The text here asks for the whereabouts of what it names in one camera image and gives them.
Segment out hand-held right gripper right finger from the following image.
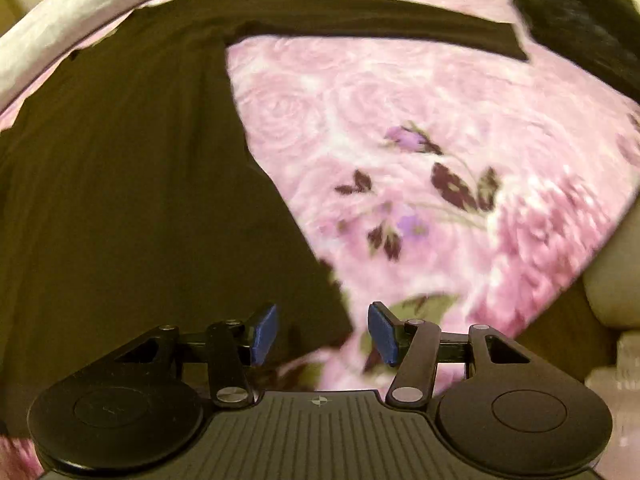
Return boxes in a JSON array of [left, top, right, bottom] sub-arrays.
[[368, 302, 539, 409]]

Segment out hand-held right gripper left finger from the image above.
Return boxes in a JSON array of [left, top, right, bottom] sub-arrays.
[[107, 303, 279, 409]]

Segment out dark brown long-sleeved shirt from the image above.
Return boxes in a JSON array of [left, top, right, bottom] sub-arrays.
[[0, 0, 531, 441]]

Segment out pink floral blanket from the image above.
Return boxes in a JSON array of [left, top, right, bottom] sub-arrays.
[[0, 0, 640, 480]]

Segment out black cloth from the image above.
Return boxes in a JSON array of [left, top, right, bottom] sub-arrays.
[[510, 0, 640, 101]]

